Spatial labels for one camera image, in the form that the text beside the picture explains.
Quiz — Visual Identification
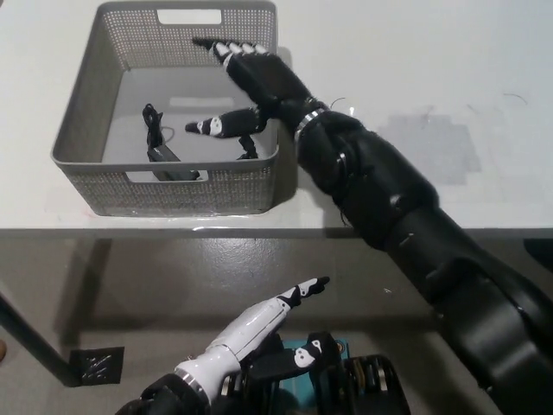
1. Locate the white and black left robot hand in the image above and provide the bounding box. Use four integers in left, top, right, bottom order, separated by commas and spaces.
174, 276, 332, 405

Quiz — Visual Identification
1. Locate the black power adapter with cord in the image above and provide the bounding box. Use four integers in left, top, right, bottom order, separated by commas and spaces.
141, 102, 261, 183

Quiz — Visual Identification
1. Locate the grey metal table leg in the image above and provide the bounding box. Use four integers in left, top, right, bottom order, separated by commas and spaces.
0, 287, 84, 389

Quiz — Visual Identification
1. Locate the grey perforated plastic basket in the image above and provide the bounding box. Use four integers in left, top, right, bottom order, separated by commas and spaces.
51, 0, 281, 217

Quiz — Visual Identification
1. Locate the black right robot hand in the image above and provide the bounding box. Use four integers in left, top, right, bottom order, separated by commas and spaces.
184, 37, 326, 140

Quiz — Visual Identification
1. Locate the black and teal robot torso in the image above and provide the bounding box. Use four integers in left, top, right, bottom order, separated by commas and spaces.
218, 331, 412, 415

